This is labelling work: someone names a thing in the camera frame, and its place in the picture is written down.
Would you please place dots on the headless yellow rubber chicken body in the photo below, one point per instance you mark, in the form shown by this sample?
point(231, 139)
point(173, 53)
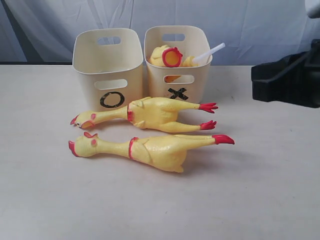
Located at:
point(166, 56)

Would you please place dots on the cream bin marked X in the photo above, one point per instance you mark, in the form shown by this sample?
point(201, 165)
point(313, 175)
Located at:
point(181, 83)

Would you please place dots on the chicken head with white squeaker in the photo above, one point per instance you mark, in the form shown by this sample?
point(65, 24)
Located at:
point(194, 61)

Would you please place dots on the cream bin marked O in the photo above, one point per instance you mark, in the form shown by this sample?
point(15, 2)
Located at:
point(109, 66)

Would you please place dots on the blue backdrop curtain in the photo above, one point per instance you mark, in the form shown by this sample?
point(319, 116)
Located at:
point(254, 31)

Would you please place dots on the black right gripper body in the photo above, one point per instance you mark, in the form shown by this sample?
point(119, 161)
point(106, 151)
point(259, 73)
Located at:
point(314, 58)

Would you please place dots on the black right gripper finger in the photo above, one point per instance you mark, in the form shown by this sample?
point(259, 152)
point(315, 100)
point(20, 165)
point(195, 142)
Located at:
point(273, 70)
point(295, 93)

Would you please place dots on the yellow rubber chicken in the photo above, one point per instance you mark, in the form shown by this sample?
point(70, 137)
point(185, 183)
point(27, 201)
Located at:
point(166, 153)
point(156, 113)

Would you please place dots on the yellow rubber chicken front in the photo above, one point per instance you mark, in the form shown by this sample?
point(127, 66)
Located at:
point(166, 153)

